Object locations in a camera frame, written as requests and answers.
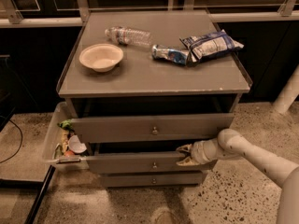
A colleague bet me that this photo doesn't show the green snack wrapper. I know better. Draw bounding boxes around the green snack wrapper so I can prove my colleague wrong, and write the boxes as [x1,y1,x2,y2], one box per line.
[58,119,74,131]

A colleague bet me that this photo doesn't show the blue white chip bag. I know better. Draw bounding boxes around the blue white chip bag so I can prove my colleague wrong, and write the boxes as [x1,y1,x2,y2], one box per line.
[180,30,244,63]

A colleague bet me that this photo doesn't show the broken white bowl piece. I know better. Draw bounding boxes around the broken white bowl piece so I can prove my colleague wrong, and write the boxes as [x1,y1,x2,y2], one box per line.
[68,135,87,154]

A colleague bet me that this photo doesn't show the grey drawer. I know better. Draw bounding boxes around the grey drawer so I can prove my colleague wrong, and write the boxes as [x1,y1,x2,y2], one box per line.
[71,113,235,143]
[87,141,216,175]
[100,171,206,188]

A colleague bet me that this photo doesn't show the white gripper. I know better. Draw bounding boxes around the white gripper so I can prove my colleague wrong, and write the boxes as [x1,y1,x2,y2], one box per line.
[177,138,223,166]

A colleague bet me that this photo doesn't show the grey bottom drawer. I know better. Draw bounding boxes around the grey bottom drawer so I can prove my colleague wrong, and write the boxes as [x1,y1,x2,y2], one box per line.
[100,171,206,188]

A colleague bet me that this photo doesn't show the grey drawer cabinet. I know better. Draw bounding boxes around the grey drawer cabinet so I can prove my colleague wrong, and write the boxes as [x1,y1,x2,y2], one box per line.
[55,9,253,189]

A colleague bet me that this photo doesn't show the black cable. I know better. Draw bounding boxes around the black cable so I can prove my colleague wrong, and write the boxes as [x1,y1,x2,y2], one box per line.
[0,115,24,164]

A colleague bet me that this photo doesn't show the white railing frame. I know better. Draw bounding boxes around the white railing frame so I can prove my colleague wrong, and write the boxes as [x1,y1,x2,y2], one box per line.
[0,0,299,27]

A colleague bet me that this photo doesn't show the clear plastic water bottle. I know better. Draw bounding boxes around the clear plastic water bottle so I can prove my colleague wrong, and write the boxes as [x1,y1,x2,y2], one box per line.
[105,26,151,48]

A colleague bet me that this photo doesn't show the white post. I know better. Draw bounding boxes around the white post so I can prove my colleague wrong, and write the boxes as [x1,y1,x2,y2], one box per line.
[273,64,299,114]

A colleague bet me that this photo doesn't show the black floor bar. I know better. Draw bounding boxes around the black floor bar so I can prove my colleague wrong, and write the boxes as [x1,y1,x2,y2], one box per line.
[24,165,56,224]

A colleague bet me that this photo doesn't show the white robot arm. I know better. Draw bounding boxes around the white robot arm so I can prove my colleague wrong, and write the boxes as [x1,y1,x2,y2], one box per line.
[177,129,299,224]

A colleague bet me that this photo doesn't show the grey top drawer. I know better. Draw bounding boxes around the grey top drawer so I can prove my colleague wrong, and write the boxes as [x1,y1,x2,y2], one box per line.
[71,113,235,143]

